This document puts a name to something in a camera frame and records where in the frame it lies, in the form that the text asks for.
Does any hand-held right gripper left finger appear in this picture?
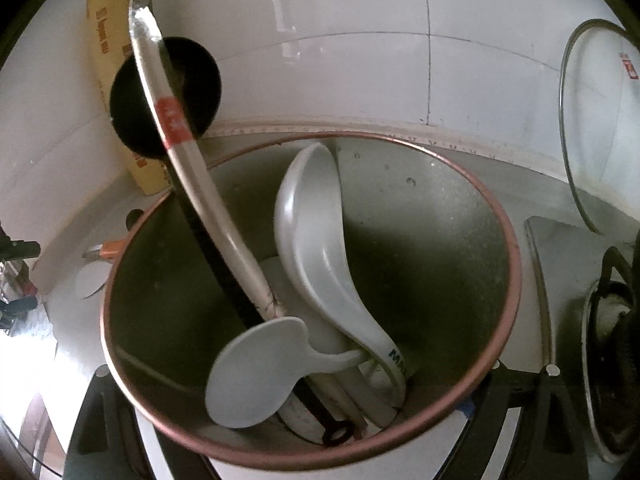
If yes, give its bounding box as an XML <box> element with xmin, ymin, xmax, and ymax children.
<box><xmin>62</xmin><ymin>367</ymin><xmax>161</xmax><ymax>480</ymax></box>

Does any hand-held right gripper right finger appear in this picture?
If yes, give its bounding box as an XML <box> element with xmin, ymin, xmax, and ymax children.
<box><xmin>445</xmin><ymin>364</ymin><xmax>603</xmax><ymax>480</ymax></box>

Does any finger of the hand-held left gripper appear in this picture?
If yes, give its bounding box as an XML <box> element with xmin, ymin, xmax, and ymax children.
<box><xmin>0</xmin><ymin>240</ymin><xmax>42</xmax><ymax>261</ymax></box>
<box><xmin>0</xmin><ymin>296</ymin><xmax>40</xmax><ymax>331</ymax></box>

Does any white rice paddle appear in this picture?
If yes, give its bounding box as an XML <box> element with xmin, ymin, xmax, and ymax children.
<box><xmin>75</xmin><ymin>260</ymin><xmax>112</xmax><ymax>301</ymax></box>

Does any orange handled peeler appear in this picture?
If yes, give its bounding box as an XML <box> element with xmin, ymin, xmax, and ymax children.
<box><xmin>81</xmin><ymin>241</ymin><xmax>126</xmax><ymax>264</ymax></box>

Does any small white spoon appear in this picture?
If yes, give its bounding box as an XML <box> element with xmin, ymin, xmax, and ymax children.
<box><xmin>205</xmin><ymin>316</ymin><xmax>369</xmax><ymax>429</ymax></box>

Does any red metal canister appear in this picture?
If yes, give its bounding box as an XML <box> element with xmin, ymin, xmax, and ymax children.
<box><xmin>101</xmin><ymin>131</ymin><xmax>522</xmax><ymax>471</ymax></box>

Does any large printed white spoon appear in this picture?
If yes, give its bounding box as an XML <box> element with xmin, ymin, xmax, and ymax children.
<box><xmin>274</xmin><ymin>142</ymin><xmax>417</xmax><ymax>411</ymax></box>

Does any aluminium foil sheet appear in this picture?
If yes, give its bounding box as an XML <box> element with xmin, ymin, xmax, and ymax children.
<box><xmin>0</xmin><ymin>305</ymin><xmax>108</xmax><ymax>411</ymax></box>

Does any stainless steel gas stove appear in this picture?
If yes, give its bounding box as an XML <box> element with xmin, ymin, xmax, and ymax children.
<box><xmin>524</xmin><ymin>216</ymin><xmax>640</xmax><ymax>466</ymax></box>

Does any stove burner pot support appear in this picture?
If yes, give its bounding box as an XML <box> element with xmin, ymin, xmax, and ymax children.
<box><xmin>581</xmin><ymin>245</ymin><xmax>640</xmax><ymax>463</ymax></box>

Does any yellow cling film roll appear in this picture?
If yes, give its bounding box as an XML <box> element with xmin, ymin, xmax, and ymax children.
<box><xmin>86</xmin><ymin>0</ymin><xmax>173</xmax><ymax>196</ymax></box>

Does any glass pan lid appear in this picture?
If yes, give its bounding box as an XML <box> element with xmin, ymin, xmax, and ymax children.
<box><xmin>559</xmin><ymin>19</ymin><xmax>640</xmax><ymax>236</ymax></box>

